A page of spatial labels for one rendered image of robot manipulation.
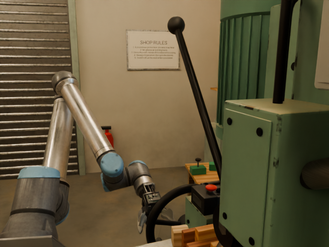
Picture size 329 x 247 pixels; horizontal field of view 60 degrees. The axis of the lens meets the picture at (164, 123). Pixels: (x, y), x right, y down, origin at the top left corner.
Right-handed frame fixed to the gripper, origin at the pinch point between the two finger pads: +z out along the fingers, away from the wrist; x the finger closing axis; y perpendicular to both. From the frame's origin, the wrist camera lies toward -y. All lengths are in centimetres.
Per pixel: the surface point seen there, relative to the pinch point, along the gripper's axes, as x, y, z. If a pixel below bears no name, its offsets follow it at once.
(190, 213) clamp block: 0.5, 30.6, 18.4
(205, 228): -3, 40, 31
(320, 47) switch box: -12, 88, 50
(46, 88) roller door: -50, -53, -250
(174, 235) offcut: -8.0, 34.6, 27.1
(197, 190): 0.9, 39.3, 18.4
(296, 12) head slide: -2, 88, 36
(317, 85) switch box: -12, 85, 51
